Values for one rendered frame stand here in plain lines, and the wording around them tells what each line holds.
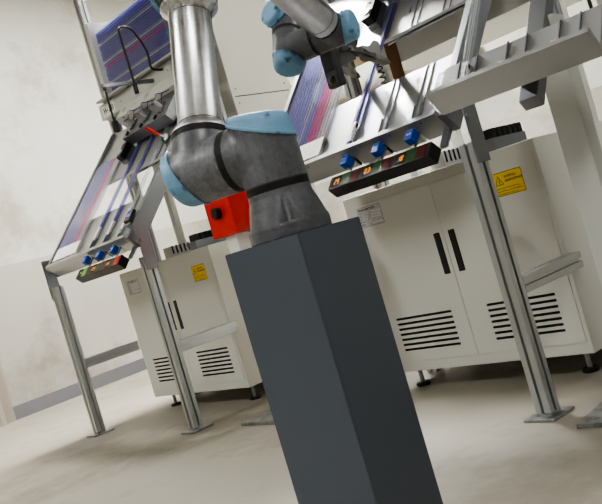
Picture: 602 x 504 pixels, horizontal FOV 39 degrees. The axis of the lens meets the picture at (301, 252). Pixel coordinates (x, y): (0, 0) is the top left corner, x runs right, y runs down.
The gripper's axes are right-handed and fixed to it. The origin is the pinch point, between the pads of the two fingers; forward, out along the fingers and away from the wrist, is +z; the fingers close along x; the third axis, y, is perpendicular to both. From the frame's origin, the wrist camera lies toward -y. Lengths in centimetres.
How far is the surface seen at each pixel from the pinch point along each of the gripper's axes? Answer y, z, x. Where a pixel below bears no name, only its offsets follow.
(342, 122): -13.5, -2.8, 7.6
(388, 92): -9.9, -1.8, -8.3
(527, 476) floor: -103, 0, -50
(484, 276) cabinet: -48, 40, -6
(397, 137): -26.1, -5.4, -16.0
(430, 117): -25.5, -7.4, -28.2
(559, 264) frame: -52, 31, -36
